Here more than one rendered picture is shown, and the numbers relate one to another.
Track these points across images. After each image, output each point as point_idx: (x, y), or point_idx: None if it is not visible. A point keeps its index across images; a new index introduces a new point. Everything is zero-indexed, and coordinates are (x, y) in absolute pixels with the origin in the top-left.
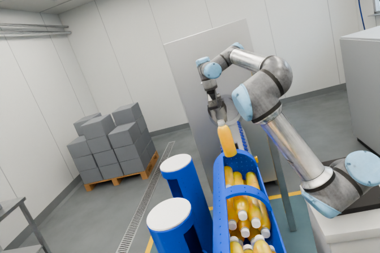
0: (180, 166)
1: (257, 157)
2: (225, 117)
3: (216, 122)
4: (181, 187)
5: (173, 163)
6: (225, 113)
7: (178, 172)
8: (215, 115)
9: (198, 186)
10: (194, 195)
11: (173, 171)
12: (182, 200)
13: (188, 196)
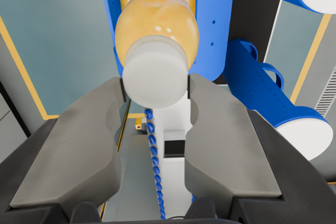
0: (288, 126)
1: (136, 124)
2: (98, 89)
3: (192, 74)
4: (281, 94)
5: (300, 141)
6: (60, 118)
7: (293, 115)
8: (199, 118)
9: (246, 102)
10: (254, 87)
11: (304, 118)
12: None
13: (266, 84)
